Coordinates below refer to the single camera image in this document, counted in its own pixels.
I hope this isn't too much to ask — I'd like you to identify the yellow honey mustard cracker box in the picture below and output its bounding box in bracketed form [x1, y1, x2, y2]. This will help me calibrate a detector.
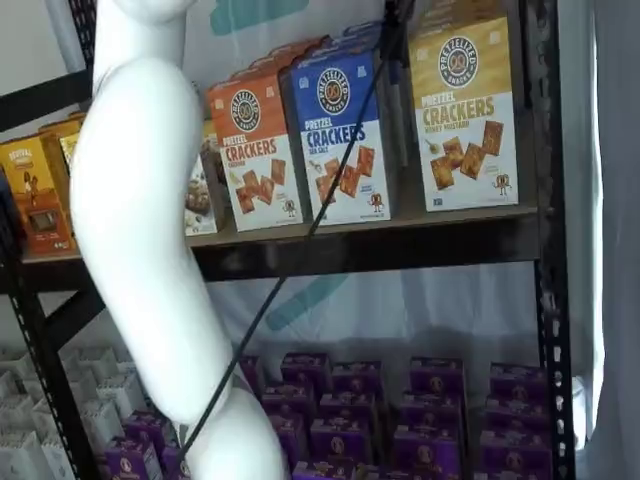
[408, 14, 521, 212]

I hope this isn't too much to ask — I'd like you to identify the brown wooden shelf board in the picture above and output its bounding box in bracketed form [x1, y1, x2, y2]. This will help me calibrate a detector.
[19, 205, 541, 265]

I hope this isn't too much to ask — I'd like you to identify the orange cheddar cracker box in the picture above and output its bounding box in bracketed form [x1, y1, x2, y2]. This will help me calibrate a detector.
[206, 72, 305, 233]

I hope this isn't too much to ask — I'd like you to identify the yellow white cookie bar box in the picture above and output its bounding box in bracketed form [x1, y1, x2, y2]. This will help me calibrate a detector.
[183, 152, 220, 237]

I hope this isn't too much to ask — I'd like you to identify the brown cookie box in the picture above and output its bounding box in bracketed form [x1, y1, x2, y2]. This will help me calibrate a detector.
[198, 119, 226, 202]

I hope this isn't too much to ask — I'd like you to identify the purple snack box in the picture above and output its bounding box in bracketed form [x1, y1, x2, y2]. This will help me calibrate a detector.
[122, 411, 172, 452]
[291, 459, 352, 480]
[103, 436, 165, 480]
[353, 464, 397, 480]
[261, 382, 315, 425]
[279, 414, 312, 467]
[478, 429, 552, 480]
[398, 392, 462, 436]
[281, 352, 330, 396]
[488, 363, 550, 401]
[408, 356, 465, 401]
[318, 392, 376, 431]
[391, 427, 461, 480]
[308, 417, 372, 467]
[483, 394, 550, 436]
[331, 360, 383, 401]
[237, 354, 262, 397]
[159, 443, 195, 480]

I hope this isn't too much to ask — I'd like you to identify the blue sea salt cracker box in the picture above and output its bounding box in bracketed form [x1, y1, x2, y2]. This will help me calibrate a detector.
[279, 51, 392, 227]

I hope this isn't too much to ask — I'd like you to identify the white carton box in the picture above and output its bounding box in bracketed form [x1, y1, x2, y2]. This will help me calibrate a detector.
[73, 346, 120, 387]
[0, 431, 52, 480]
[0, 393, 39, 437]
[96, 372, 147, 427]
[39, 439, 79, 480]
[78, 399, 125, 452]

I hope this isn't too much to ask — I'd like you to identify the black metal shelf rack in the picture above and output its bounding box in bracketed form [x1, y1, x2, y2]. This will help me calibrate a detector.
[0, 0, 576, 480]

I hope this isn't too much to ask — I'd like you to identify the yellow orange snack box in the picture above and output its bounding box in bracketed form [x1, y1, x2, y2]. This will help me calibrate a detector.
[38, 117, 87, 241]

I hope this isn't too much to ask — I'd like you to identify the orange Revival snack box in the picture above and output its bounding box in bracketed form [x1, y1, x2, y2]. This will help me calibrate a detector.
[0, 135, 77, 255]

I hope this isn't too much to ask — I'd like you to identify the white backdrop sheet teal logo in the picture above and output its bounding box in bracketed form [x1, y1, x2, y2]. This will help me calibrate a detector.
[0, 0, 544, 362]

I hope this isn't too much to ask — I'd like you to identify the grey fabric curtain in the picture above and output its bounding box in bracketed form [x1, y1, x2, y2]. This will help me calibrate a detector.
[554, 0, 640, 480]

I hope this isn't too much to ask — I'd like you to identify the black cable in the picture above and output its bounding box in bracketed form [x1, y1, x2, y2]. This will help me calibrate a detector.
[174, 0, 417, 467]

